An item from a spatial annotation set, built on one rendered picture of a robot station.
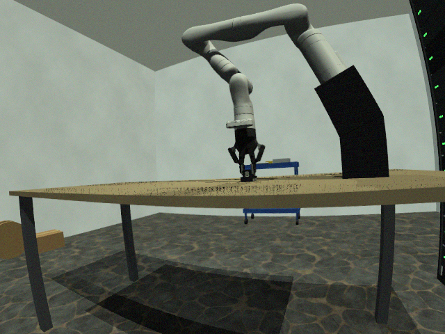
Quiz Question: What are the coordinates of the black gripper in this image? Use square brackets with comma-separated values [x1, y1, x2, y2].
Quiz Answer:
[228, 128, 265, 175]

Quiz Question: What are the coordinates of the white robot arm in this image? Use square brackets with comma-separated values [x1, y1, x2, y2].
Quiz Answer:
[181, 3, 348, 131]

